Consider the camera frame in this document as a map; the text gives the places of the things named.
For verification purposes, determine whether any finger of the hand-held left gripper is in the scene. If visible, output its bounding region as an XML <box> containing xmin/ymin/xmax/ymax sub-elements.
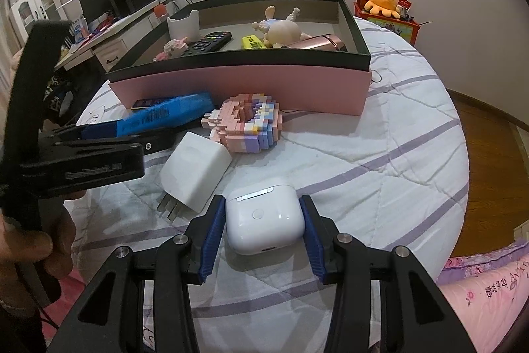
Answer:
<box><xmin>20</xmin><ymin>127</ymin><xmax>176</xmax><ymax>199</ymax></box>
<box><xmin>39</xmin><ymin>123</ymin><xmax>89</xmax><ymax>143</ymax></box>

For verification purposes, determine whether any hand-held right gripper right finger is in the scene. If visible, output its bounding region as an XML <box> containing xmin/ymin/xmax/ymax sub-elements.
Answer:
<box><xmin>298</xmin><ymin>194</ymin><xmax>476</xmax><ymax>353</ymax></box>

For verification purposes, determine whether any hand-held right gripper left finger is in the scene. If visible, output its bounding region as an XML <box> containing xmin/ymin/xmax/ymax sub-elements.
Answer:
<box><xmin>47</xmin><ymin>194</ymin><xmax>227</xmax><ymax>353</ymax></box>

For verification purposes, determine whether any white earbuds case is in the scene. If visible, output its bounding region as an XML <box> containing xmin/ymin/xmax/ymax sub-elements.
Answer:
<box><xmin>224</xmin><ymin>177</ymin><xmax>306</xmax><ymax>256</ymax></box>

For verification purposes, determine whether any white charger plug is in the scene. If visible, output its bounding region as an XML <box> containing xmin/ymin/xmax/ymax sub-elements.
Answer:
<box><xmin>156</xmin><ymin>131</ymin><xmax>233</xmax><ymax>222</ymax></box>

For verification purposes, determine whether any long blue box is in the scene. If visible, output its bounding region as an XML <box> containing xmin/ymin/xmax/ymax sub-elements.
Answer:
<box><xmin>80</xmin><ymin>92</ymin><xmax>216</xmax><ymax>139</ymax></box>

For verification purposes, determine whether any large pink block figure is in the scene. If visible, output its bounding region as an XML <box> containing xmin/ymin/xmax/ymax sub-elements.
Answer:
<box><xmin>200</xmin><ymin>92</ymin><xmax>286</xmax><ymax>155</ymax></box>

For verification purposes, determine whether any small pink kitty block figure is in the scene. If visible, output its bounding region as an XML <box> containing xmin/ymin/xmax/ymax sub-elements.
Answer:
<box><xmin>153</xmin><ymin>39</ymin><xmax>190</xmax><ymax>63</ymax></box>

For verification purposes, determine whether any pink box with black rim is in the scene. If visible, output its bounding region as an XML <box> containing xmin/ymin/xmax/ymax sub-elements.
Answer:
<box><xmin>105</xmin><ymin>0</ymin><xmax>373</xmax><ymax>118</ymax></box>

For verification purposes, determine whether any white cat-ear cup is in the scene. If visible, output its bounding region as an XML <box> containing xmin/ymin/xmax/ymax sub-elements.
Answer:
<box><xmin>166</xmin><ymin>9</ymin><xmax>200</xmax><ymax>44</ymax></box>

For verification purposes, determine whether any black remote control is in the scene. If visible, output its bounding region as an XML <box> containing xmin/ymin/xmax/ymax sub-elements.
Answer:
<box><xmin>182</xmin><ymin>30</ymin><xmax>233</xmax><ymax>57</ymax></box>

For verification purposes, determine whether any rose gold bottle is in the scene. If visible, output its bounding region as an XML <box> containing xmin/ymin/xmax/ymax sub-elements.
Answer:
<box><xmin>285</xmin><ymin>34</ymin><xmax>348</xmax><ymax>53</ymax></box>

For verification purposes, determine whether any yellow highlighter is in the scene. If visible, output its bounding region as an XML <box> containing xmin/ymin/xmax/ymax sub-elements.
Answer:
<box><xmin>241</xmin><ymin>34</ymin><xmax>267</xmax><ymax>51</ymax></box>

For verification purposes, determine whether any pig doll figure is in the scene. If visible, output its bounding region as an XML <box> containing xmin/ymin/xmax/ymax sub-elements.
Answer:
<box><xmin>253</xmin><ymin>5</ymin><xmax>315</xmax><ymax>49</ymax></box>

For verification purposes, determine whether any person's left forearm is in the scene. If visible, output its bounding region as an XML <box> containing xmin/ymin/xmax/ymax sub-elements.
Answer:
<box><xmin>0</xmin><ymin>287</ymin><xmax>47</xmax><ymax>353</ymax></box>

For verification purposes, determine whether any person's left hand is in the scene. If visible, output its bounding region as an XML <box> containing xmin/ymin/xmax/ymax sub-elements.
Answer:
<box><xmin>0</xmin><ymin>190</ymin><xmax>87</xmax><ymax>296</ymax></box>

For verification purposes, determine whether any black white patterned cloth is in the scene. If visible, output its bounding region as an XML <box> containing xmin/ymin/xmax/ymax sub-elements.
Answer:
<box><xmin>43</xmin><ymin>74</ymin><xmax>79</xmax><ymax>119</ymax></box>

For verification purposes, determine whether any blue box on desk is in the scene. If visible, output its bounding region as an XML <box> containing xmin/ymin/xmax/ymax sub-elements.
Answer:
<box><xmin>72</xmin><ymin>18</ymin><xmax>89</xmax><ymax>41</ymax></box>

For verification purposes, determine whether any small dark blue box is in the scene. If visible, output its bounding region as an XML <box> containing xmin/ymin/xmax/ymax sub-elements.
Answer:
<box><xmin>131</xmin><ymin>97</ymin><xmax>168</xmax><ymax>110</ymax></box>

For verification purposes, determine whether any white glass-door cabinet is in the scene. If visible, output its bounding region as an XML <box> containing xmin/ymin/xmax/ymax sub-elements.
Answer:
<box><xmin>10</xmin><ymin>0</ymin><xmax>62</xmax><ymax>39</ymax></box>

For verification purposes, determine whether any white desk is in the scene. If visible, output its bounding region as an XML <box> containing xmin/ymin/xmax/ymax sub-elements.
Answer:
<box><xmin>54</xmin><ymin>0</ymin><xmax>174</xmax><ymax>74</ymax></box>

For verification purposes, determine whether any pink printed blanket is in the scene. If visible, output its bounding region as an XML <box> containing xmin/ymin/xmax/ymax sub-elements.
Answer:
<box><xmin>436</xmin><ymin>239</ymin><xmax>529</xmax><ymax>353</ymax></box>

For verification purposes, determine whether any red printed toy box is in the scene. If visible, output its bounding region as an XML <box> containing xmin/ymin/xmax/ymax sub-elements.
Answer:
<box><xmin>353</xmin><ymin>0</ymin><xmax>422</xmax><ymax>45</ymax></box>

